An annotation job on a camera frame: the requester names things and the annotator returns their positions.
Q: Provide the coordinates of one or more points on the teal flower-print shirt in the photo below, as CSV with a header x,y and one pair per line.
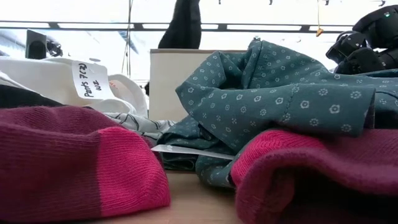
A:
x,y
264,93

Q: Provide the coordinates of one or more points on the maroon and pink sock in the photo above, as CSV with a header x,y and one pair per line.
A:
x,y
311,174
62,161

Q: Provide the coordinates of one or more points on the white leaf-print garment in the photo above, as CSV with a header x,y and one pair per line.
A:
x,y
140,124

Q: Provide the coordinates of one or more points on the handwritten white paper label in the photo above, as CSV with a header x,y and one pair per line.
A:
x,y
90,79

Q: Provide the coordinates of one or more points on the black Puma garment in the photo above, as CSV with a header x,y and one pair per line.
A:
x,y
18,98

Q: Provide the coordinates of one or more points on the long ceiling light fixture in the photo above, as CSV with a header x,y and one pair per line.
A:
x,y
222,27

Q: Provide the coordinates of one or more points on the open cardboard box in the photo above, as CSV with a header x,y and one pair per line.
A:
x,y
168,87

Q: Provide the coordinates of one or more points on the white paper tag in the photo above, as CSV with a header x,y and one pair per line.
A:
x,y
186,151

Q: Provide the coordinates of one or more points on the small black camera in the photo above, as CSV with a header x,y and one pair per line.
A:
x,y
54,49

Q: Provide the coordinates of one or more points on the black upright frame post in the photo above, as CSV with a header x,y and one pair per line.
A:
x,y
35,43

